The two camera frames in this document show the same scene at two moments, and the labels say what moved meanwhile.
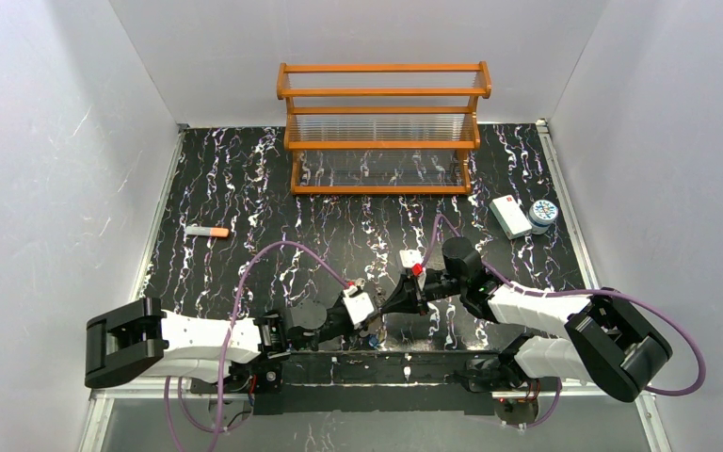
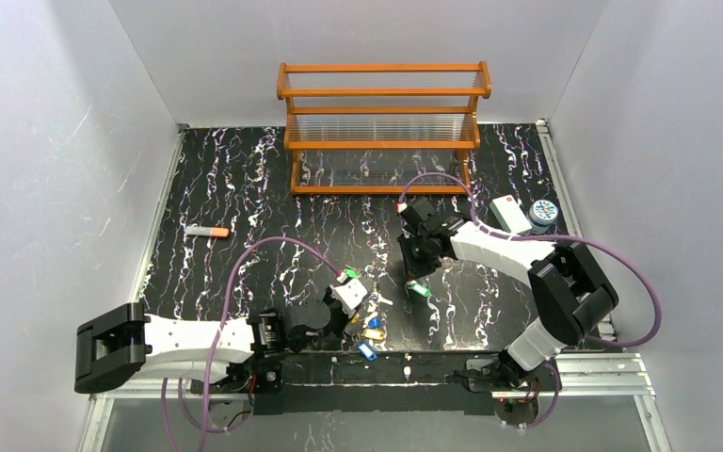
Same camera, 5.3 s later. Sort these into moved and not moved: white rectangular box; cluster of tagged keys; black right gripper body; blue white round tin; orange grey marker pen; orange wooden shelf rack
Moved: cluster of tagged keys; black right gripper body
Not moved: white rectangular box; blue white round tin; orange wooden shelf rack; orange grey marker pen
